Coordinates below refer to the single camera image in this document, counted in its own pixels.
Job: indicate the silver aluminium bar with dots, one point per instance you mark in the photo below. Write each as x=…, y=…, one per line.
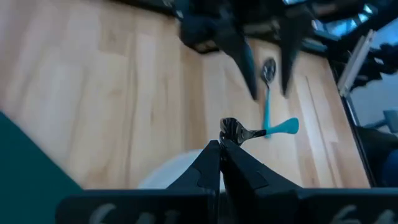
x=354, y=63

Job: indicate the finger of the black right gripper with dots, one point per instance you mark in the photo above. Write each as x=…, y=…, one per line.
x=245, y=65
x=289, y=56

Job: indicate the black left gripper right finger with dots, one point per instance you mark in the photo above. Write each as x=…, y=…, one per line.
x=248, y=193

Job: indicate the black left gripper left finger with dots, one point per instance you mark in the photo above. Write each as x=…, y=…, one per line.
x=206, y=174

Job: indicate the white round plate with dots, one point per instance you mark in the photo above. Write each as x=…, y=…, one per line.
x=174, y=174

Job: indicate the dark green cloth napkin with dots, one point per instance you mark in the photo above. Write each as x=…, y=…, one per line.
x=28, y=174

